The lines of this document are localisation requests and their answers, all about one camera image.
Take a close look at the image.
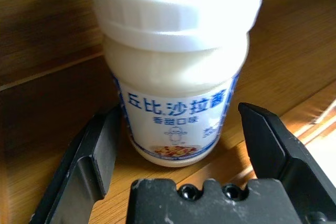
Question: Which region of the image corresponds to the wooden cabinet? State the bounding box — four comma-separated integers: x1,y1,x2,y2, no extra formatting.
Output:
0,0,336,224

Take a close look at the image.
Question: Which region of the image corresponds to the white salad dressing bottle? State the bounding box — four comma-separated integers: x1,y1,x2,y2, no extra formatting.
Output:
86,0,268,168

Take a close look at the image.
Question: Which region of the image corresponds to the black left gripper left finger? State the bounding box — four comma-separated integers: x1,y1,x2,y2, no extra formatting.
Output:
28,105,122,224

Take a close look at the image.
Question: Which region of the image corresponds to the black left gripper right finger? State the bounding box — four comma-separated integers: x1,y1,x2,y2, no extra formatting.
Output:
237,102,336,224

